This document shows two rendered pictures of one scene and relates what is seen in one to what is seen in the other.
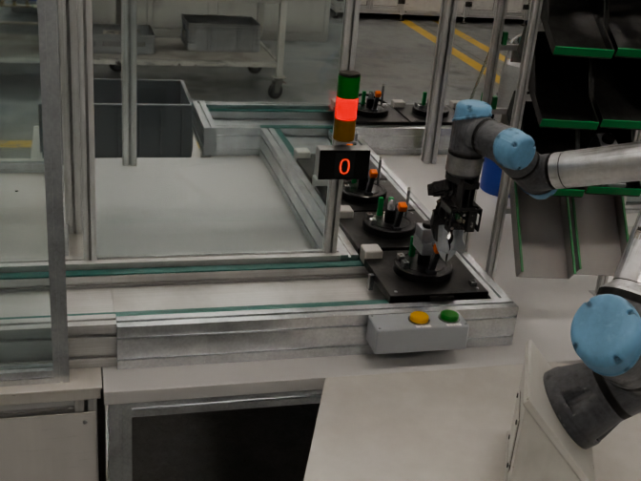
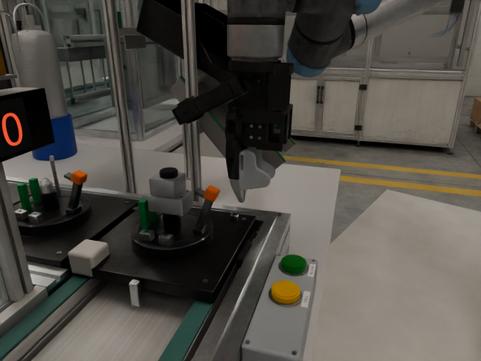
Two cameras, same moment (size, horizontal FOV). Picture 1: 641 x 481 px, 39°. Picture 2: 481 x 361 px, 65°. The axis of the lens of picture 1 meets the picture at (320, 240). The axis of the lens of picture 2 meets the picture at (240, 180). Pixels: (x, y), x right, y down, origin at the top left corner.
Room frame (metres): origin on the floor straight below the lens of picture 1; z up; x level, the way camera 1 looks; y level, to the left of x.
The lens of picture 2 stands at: (1.55, 0.17, 1.31)
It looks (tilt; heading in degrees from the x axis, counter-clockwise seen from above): 22 degrees down; 303
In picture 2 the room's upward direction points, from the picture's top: straight up
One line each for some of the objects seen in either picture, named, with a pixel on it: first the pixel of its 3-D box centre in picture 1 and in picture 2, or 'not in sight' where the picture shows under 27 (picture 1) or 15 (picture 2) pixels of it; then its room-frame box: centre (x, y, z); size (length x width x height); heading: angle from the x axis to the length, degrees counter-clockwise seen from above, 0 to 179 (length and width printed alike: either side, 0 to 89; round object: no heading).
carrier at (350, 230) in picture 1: (390, 213); (49, 197); (2.20, -0.18, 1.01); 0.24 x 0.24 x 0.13; 16
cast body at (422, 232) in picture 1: (425, 234); (164, 188); (1.97, -0.25, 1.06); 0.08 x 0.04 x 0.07; 16
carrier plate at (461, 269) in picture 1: (421, 274); (173, 241); (1.96, -0.25, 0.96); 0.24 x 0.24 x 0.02; 16
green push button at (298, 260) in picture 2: (448, 317); (293, 266); (1.75, -0.29, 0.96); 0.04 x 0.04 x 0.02
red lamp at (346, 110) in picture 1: (346, 107); not in sight; (2.02, -0.03, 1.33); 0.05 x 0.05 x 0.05
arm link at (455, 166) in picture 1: (465, 164); (255, 44); (1.82, -0.29, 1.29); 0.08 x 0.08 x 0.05
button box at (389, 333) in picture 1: (417, 331); (284, 311); (1.73, -0.23, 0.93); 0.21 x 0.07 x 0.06; 106
